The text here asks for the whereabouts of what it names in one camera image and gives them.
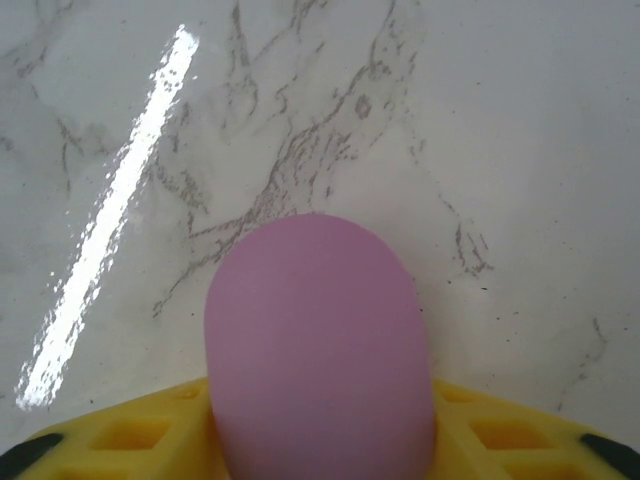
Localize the pink earbud charging case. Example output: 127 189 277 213
203 213 436 480

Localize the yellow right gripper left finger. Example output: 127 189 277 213
0 377 231 480

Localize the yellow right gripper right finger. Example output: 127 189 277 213
424 377 640 480

